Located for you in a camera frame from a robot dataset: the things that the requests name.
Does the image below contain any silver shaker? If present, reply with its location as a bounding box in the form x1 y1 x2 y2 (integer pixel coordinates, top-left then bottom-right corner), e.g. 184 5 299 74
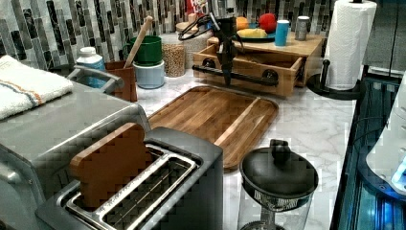
295 15 309 41

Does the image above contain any wooden serving tray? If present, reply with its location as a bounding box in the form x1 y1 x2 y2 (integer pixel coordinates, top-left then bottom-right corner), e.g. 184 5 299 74
149 86 279 171

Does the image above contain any wooden drawer cabinet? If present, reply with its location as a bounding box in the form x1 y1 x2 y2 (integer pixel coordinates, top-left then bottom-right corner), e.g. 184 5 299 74
207 32 324 88

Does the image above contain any cereal box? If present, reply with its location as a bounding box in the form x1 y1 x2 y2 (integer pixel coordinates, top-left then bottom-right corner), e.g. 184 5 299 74
186 0 209 15

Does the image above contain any blue shaker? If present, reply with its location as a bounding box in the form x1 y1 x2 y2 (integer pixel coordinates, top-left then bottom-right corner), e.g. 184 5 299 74
275 20 289 46

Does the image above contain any blue plate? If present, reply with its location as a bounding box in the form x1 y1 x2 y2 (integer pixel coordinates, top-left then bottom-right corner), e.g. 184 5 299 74
237 23 275 42

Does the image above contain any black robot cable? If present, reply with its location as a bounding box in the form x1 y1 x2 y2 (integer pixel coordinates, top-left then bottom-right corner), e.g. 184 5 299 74
177 13 221 41

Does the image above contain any yellow banana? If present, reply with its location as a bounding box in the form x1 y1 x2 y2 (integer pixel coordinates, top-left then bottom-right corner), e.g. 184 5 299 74
237 28 267 38

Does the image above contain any white blue bottle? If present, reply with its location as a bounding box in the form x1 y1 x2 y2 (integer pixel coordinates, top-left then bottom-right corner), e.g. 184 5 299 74
77 47 105 71

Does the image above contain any large jar wooden lid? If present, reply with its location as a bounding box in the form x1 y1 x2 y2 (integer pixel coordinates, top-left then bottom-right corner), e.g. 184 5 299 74
175 21 214 70

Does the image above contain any black two-slot toaster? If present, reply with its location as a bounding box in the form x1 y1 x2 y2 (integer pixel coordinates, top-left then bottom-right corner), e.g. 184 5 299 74
35 127 223 230

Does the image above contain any wooden toast slice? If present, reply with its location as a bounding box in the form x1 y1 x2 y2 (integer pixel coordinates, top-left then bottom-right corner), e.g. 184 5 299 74
70 123 153 211

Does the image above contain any white striped towel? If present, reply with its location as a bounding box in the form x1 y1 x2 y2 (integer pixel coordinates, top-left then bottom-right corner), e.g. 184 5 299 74
0 56 73 120

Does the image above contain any brown wooden utensil holder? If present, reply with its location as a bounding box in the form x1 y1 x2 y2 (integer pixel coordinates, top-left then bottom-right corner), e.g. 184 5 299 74
105 60 137 103

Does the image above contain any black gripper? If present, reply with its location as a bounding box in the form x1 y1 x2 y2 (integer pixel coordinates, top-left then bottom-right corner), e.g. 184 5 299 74
215 16 237 85

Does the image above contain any light blue container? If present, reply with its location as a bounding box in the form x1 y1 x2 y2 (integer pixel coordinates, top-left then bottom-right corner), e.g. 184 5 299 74
133 60 165 89

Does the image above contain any red apple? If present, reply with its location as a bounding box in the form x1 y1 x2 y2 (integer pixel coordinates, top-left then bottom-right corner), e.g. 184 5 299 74
258 13 277 34

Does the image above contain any paper towel roll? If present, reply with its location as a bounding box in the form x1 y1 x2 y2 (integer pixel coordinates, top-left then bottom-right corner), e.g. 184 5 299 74
325 0 377 90

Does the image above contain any black paper towel holder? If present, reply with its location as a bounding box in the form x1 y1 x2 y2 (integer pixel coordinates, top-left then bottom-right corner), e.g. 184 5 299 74
306 59 365 101

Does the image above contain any wooden spoon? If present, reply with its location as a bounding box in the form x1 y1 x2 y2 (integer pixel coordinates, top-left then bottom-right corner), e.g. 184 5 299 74
124 16 153 68

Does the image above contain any glass jar with grains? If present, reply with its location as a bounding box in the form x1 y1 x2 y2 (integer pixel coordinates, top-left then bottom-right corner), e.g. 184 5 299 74
161 34 185 78

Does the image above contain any wooden drawer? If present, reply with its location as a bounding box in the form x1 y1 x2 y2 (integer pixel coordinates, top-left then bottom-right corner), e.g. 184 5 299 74
192 44 305 97

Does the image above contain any orange fruit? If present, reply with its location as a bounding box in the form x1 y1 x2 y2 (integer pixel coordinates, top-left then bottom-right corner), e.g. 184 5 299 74
236 16 249 31

